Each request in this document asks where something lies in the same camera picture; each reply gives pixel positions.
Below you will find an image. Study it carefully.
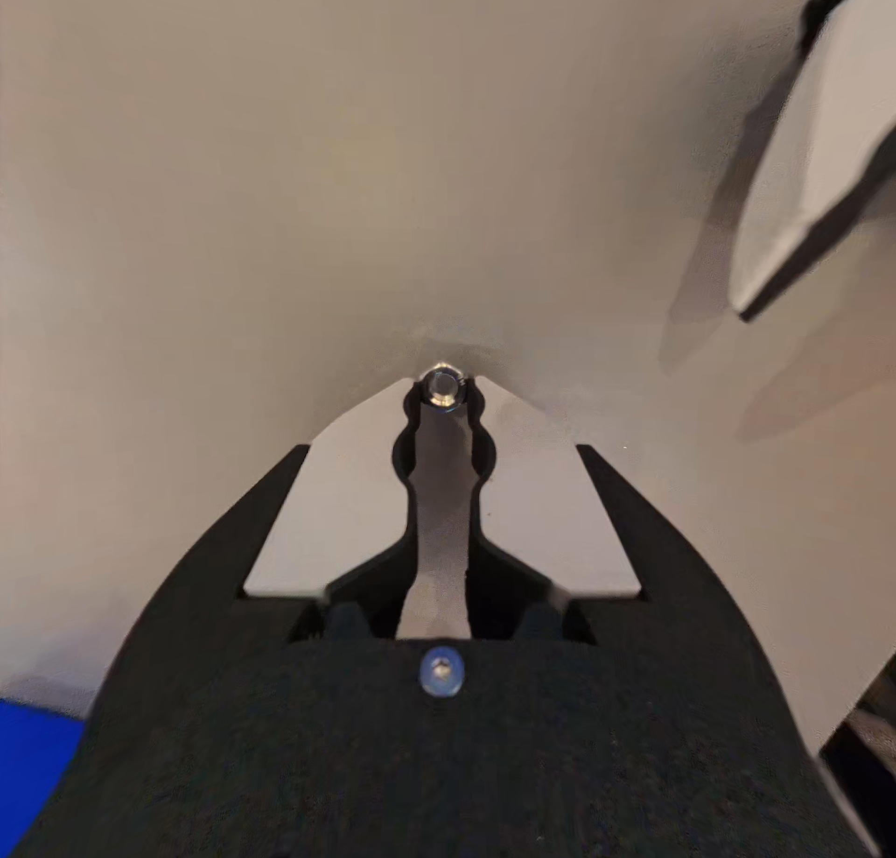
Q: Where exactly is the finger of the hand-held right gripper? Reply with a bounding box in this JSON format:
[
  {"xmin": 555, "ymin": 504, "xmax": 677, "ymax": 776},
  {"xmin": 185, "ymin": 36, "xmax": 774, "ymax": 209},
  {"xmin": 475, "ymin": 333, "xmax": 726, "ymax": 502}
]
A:
[{"xmin": 728, "ymin": 0, "xmax": 896, "ymax": 324}]

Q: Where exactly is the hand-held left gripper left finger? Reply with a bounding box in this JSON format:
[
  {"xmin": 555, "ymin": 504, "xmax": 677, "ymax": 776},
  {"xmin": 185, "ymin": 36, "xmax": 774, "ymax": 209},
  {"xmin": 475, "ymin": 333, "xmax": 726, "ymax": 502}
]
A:
[{"xmin": 241, "ymin": 376, "xmax": 424, "ymax": 638}]

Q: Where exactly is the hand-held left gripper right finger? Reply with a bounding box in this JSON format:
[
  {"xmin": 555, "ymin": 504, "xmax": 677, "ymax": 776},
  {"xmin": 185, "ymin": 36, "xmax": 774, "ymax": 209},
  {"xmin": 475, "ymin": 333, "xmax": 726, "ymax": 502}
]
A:
[{"xmin": 465, "ymin": 376, "xmax": 644, "ymax": 638}]

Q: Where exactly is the thick silver bolt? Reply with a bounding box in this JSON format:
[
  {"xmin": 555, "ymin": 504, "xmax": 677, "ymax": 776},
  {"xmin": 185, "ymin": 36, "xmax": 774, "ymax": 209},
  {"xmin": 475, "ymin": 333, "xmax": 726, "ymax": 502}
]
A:
[{"xmin": 419, "ymin": 361, "xmax": 469, "ymax": 412}]

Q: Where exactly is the blue plastic bin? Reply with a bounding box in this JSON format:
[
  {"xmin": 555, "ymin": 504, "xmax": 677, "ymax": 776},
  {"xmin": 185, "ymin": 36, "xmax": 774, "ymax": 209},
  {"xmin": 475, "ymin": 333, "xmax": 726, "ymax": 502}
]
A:
[{"xmin": 0, "ymin": 697, "xmax": 88, "ymax": 858}]

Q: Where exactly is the grey desk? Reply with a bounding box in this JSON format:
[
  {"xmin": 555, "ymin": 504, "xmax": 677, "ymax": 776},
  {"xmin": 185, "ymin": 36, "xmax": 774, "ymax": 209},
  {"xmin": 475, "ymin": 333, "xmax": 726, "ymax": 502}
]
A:
[{"xmin": 0, "ymin": 0, "xmax": 896, "ymax": 768}]

